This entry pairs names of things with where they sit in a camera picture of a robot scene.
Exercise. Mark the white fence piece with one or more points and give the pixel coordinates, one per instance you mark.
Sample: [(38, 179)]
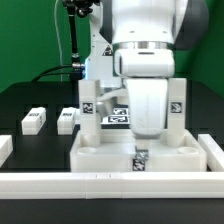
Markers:
[(6, 147), (215, 155)]

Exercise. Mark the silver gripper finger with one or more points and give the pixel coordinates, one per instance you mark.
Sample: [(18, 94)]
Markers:
[(139, 143)]

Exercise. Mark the white front fence rail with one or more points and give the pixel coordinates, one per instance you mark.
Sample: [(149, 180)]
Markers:
[(111, 185)]

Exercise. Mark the fiducial marker sheet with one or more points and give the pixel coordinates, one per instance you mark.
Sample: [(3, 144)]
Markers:
[(119, 116)]

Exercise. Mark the white right fence piece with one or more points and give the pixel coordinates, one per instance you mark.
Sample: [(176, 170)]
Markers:
[(215, 155)]

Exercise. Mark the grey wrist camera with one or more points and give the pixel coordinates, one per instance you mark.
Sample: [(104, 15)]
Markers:
[(105, 103)]

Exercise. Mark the white left fence piece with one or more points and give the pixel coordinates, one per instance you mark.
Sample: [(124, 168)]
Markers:
[(6, 147)]

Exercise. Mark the white desk top tray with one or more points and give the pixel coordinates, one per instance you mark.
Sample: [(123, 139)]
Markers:
[(116, 153)]

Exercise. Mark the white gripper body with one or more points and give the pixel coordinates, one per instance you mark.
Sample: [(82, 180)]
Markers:
[(147, 106)]

